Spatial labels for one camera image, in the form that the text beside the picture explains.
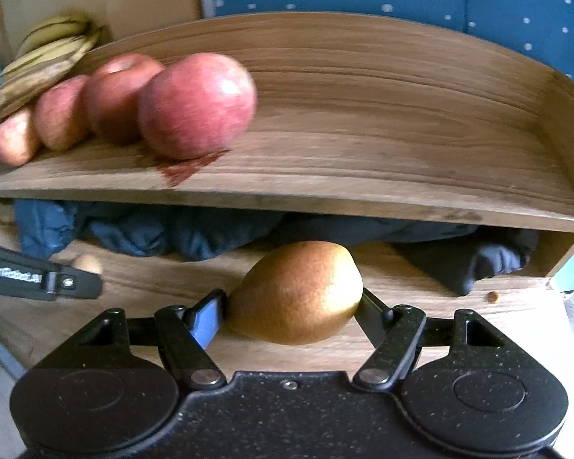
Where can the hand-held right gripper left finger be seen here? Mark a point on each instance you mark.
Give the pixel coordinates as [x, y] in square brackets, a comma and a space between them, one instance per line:
[206, 321]

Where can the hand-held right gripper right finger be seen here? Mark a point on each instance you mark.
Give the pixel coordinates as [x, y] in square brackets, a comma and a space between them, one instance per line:
[373, 313]

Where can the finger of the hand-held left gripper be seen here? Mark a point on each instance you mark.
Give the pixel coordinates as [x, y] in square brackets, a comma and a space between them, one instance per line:
[76, 284]

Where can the brown-yellow pear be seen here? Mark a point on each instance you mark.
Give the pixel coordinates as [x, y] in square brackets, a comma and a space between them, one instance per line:
[296, 296]

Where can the dark blue cloth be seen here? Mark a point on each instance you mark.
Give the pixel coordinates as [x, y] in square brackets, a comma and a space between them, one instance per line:
[172, 234]

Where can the pink-red apple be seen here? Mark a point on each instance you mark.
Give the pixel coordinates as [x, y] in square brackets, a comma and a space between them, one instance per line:
[12, 138]
[57, 114]

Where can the curved wooden shelf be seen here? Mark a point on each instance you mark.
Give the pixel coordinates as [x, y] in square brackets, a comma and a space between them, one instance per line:
[363, 129]

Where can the brown-spotted banana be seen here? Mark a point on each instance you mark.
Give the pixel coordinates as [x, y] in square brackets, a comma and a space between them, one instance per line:
[24, 86]

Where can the dark red apple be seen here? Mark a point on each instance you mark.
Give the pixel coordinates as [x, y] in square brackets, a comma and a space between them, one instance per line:
[196, 107]
[110, 100]

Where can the greenish yellow banana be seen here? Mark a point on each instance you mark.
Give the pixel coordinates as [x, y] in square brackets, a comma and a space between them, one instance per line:
[57, 26]

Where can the blue white-dotted fabric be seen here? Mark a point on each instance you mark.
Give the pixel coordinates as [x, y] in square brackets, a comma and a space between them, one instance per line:
[411, 5]

